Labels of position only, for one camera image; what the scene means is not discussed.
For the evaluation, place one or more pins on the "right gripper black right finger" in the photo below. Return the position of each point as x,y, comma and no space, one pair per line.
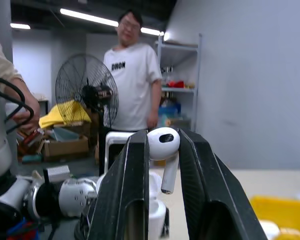
215,185

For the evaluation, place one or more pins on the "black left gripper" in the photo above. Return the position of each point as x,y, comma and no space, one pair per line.
88,220

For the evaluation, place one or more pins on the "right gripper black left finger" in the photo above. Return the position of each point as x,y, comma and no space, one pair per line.
130,180

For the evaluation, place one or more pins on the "white earbud charging case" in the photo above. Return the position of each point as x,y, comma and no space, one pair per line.
156,215

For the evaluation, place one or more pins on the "white earbud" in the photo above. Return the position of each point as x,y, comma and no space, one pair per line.
162,145

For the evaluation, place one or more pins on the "yellow plastic bin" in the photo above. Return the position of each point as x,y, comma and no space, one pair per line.
282,212

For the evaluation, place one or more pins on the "person's bare hand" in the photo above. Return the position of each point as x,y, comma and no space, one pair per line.
31,112

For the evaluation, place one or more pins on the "white framed stand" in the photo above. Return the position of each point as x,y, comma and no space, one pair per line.
115,140

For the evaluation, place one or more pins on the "brown cardboard box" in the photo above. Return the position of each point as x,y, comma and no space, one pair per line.
65,148

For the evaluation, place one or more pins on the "blue container on shelf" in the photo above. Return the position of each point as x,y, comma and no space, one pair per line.
170,111

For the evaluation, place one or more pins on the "pale blue plastic tray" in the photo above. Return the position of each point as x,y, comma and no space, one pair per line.
65,133

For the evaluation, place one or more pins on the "man in white t-shirt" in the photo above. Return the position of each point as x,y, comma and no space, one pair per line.
132,87

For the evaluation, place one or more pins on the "black standing fan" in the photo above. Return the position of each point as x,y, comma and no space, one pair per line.
87,90

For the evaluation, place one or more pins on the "yellow cloth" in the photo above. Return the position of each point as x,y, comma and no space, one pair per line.
52,117

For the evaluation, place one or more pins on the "red item on shelf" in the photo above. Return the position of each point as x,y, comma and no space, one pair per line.
176,84

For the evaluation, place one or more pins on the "stack of books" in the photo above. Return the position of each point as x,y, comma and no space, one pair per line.
30,140

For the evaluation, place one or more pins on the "white metal shelf rack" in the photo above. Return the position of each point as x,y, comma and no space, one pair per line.
190,65

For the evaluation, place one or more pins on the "ceiling light by the shelf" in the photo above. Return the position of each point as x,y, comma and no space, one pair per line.
151,31

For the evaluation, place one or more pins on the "long ceiling light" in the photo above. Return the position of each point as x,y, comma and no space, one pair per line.
90,17

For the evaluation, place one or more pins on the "person's arm with beige sleeve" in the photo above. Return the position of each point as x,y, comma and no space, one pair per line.
2,67

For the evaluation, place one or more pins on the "short ceiling light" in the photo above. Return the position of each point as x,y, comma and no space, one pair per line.
20,26

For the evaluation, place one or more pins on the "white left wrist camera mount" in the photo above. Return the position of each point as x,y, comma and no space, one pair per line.
75,195

